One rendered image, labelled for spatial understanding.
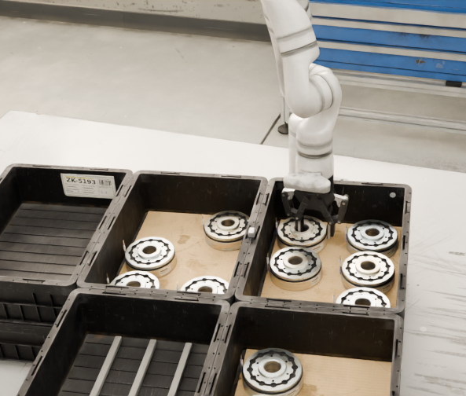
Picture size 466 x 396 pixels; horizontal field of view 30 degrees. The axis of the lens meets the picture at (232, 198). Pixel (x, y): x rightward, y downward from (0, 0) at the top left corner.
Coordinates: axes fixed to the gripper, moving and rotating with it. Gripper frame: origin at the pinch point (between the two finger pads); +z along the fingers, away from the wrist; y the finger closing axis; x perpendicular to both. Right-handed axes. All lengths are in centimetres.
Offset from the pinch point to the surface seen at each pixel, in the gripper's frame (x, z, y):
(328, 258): 4.1, 3.9, -3.9
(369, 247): 2.4, 0.7, -11.8
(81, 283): 34.1, -5.4, 35.7
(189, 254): 9.4, 4.2, 24.6
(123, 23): -270, 82, 179
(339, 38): -179, 39, 36
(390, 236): -2.3, 0.8, -15.3
